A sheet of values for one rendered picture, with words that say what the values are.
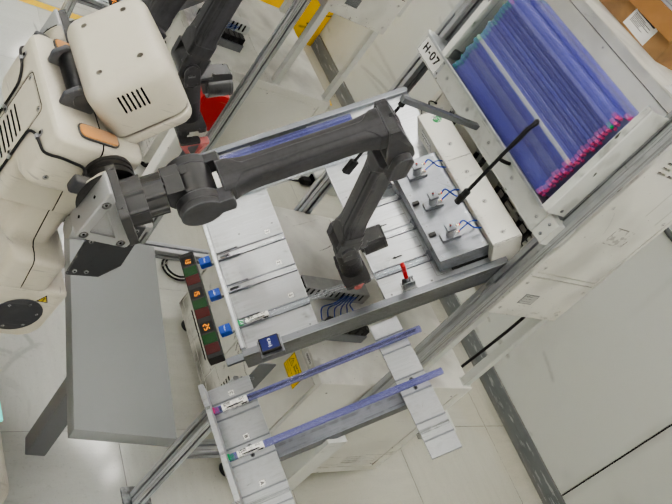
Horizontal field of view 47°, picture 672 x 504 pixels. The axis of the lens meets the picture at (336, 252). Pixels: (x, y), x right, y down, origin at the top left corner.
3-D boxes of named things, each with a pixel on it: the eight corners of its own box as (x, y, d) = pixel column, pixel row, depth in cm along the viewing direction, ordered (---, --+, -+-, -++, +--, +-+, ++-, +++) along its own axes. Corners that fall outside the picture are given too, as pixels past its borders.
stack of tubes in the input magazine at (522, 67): (538, 197, 182) (624, 114, 168) (450, 64, 211) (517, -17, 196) (568, 206, 190) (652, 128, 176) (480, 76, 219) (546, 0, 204)
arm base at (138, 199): (103, 163, 127) (119, 217, 121) (150, 150, 129) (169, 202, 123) (115, 196, 134) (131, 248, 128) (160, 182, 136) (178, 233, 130)
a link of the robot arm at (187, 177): (148, 171, 128) (157, 197, 126) (207, 154, 130) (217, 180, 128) (157, 197, 136) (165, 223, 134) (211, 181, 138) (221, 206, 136)
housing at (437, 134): (489, 275, 201) (493, 245, 190) (417, 148, 229) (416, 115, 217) (517, 265, 202) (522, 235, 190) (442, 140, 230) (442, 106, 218)
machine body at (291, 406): (215, 487, 246) (321, 383, 213) (170, 312, 285) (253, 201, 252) (364, 477, 287) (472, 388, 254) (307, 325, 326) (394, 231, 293)
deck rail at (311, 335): (248, 368, 192) (243, 357, 187) (246, 361, 193) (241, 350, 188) (507, 274, 200) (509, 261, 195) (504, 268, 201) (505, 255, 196)
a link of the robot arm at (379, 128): (400, 82, 137) (423, 127, 133) (395, 124, 149) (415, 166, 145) (159, 162, 130) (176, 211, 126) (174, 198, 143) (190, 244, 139)
